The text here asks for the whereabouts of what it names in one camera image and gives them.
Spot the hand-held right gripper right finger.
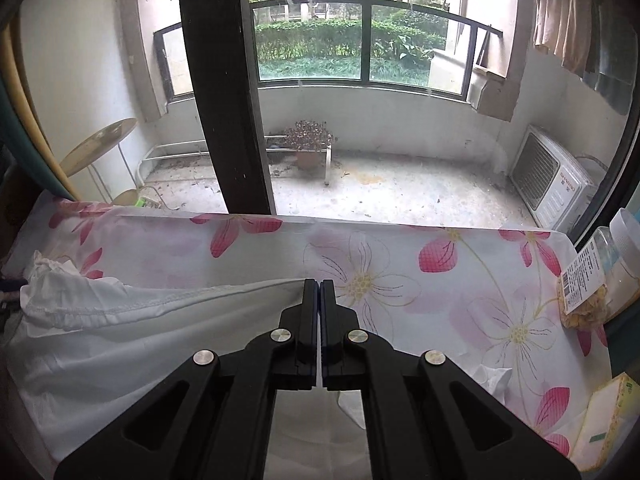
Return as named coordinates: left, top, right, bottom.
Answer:
left=321, top=280, right=583, bottom=480

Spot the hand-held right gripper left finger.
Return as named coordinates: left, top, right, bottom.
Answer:
left=54, top=280, right=319, bottom=480

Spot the white garment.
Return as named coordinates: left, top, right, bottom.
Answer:
left=5, top=255, right=371, bottom=480

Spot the pink floral bed sheet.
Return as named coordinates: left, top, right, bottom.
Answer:
left=10, top=197, right=613, bottom=480

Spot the crumpled white tissue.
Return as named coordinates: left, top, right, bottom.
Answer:
left=474, top=364, right=512, bottom=403

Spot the dried potted plant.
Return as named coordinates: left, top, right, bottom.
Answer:
left=282, top=120, right=338, bottom=173

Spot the clear snack jar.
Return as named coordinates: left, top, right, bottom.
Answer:
left=557, top=227, right=619, bottom=332

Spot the white air conditioner unit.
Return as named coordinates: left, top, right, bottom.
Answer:
left=510, top=125, right=599, bottom=231

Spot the gold round side table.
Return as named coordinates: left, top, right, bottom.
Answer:
left=59, top=118, right=147, bottom=208

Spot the cardboard box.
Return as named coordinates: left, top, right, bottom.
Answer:
left=467, top=67, right=522, bottom=123

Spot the yellow tissue box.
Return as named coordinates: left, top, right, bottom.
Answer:
left=570, top=372, right=640, bottom=472

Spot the plastic jar with white lid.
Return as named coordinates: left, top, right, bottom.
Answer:
left=602, top=207, right=640, bottom=322

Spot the teal curtain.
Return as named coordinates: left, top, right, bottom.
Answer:
left=0, top=60, right=71, bottom=200

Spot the yellow curtain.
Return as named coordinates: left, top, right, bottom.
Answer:
left=0, top=22, right=82, bottom=202

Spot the beige hanging garment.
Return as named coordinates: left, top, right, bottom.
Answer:
left=532, top=0, right=599, bottom=75

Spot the dark blue-grey hanging garment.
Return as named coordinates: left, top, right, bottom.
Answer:
left=582, top=0, right=639, bottom=115

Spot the dark sliding door frame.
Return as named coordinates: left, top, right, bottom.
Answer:
left=177, top=0, right=278, bottom=216

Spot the black balcony window frame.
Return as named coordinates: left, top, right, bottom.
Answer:
left=152, top=0, right=503, bottom=102

